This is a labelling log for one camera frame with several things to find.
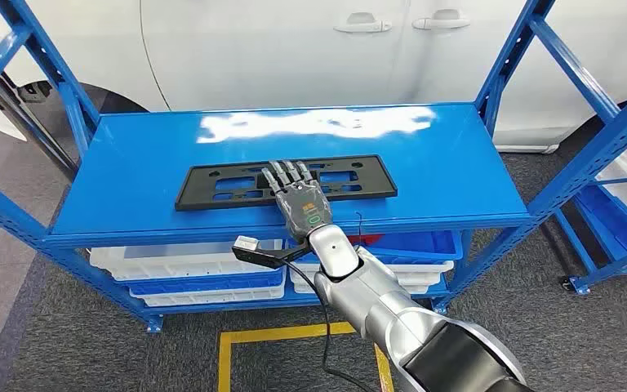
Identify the blue metal shelf rack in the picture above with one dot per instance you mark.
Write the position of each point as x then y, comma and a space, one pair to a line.
427, 178
616, 227

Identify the white car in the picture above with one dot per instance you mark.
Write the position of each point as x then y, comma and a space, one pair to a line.
265, 54

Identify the black plastic plate bracket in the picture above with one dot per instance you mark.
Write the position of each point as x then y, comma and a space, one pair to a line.
194, 192

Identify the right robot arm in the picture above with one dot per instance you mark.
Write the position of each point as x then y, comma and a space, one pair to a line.
378, 303

